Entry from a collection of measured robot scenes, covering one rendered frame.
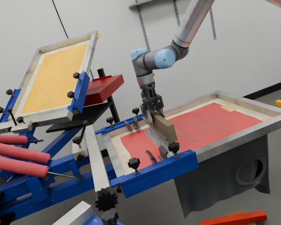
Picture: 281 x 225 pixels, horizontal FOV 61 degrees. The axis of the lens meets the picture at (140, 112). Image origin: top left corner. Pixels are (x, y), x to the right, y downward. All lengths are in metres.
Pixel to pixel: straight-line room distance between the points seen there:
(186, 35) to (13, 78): 2.43
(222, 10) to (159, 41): 0.99
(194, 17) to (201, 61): 2.55
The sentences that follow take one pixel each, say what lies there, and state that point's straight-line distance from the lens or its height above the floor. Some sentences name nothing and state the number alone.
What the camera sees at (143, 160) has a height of 0.96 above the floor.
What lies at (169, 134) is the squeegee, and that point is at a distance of 0.97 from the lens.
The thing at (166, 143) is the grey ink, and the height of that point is 0.96.
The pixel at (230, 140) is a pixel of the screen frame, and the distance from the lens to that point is 1.01.
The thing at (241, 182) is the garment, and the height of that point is 0.72.
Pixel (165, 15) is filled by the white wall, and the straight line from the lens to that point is 3.29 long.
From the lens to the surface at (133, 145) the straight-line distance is 1.22.
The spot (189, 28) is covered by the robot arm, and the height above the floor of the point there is 1.43.
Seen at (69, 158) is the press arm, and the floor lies 1.04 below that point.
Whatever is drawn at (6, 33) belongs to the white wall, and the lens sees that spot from 3.11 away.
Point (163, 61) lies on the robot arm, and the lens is 0.94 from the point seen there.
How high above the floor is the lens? 1.49
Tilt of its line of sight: 19 degrees down
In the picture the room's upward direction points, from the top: 16 degrees counter-clockwise
